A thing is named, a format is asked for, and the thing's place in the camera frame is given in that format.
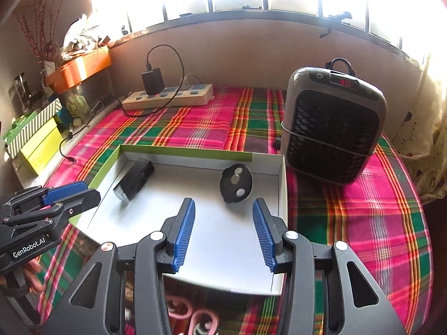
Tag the grey black space heater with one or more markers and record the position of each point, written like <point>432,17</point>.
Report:
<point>332,122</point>

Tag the orange tray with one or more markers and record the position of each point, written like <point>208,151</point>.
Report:
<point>78,70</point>

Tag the beige power strip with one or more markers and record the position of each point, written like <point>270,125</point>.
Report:
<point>195,95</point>

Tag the yellow box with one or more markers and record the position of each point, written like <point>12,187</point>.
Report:
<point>36,154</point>

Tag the pink clip with grey insert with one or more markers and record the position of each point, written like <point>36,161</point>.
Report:
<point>204,322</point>

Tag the black charger with cable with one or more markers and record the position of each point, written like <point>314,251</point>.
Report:
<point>153,83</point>

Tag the green grey cardboard box tray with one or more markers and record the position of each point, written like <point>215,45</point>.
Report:
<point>223,251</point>

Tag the pink clip lying flat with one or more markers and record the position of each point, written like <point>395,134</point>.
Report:
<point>180,312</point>

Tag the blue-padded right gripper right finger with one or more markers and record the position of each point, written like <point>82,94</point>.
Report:
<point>354,303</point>

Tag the red twig decoration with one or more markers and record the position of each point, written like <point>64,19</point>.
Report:
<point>38,22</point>

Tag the cream patterned curtain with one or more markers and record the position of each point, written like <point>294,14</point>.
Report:
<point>421,140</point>

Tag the black round disc with buttons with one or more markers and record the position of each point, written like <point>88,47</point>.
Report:
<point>236,183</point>

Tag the person's left hand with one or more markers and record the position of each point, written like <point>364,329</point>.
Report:
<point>30,272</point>

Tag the glass jar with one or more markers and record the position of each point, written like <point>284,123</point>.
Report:
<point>81,104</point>

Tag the black rectangular device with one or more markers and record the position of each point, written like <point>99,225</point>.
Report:
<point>134,180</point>

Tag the striped green white box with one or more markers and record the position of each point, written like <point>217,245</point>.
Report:
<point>23,131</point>

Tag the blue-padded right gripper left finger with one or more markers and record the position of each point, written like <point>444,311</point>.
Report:
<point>94,302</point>

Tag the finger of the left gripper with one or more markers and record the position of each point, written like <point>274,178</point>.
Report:
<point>46,217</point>
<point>38,196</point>

